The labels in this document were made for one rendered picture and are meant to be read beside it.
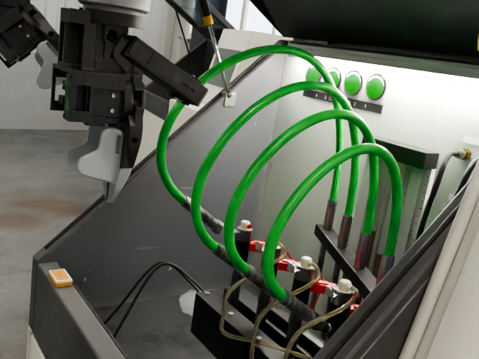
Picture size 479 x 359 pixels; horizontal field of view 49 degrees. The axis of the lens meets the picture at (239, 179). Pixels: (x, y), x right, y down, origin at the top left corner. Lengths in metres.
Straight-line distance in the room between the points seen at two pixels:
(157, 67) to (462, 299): 0.43
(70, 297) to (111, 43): 0.54
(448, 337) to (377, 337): 0.08
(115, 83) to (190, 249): 0.74
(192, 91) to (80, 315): 0.47
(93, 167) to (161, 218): 0.61
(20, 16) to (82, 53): 0.28
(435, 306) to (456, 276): 0.04
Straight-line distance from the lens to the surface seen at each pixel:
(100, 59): 0.59
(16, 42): 0.84
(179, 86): 0.62
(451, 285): 0.67
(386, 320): 0.65
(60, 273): 1.06
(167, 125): 0.78
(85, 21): 0.58
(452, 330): 0.66
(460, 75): 0.93
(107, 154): 0.60
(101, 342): 0.87
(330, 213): 1.03
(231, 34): 4.02
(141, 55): 0.60
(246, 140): 1.25
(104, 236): 1.15
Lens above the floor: 1.41
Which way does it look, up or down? 14 degrees down
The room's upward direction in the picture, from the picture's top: 9 degrees clockwise
